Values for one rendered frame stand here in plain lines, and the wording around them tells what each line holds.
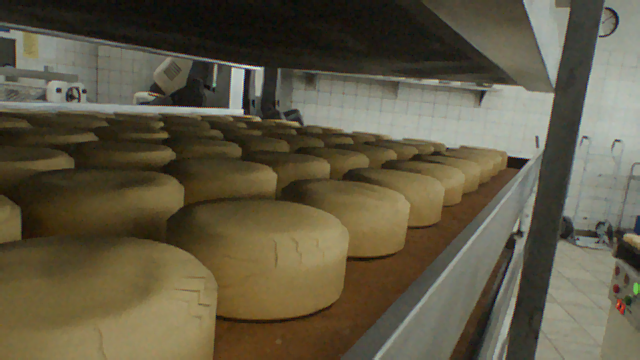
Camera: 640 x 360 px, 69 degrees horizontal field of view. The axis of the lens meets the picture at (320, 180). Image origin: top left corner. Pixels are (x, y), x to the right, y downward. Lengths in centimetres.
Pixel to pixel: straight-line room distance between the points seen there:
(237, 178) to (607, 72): 598
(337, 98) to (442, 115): 123
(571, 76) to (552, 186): 11
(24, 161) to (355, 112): 533
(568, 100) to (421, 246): 38
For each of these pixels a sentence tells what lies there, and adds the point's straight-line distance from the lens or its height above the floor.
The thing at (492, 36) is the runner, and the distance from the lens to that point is 20.
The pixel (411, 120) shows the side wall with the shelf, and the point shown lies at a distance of 552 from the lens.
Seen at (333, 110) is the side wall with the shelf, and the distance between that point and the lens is 550.
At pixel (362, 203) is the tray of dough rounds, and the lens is 16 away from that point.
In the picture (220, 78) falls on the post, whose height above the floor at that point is 129.
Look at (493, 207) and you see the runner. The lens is 16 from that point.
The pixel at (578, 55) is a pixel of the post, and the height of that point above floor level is 134.
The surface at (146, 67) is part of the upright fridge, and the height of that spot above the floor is 140.
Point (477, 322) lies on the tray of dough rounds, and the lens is 36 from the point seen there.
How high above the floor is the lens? 128
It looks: 10 degrees down
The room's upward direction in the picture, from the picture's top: 6 degrees clockwise
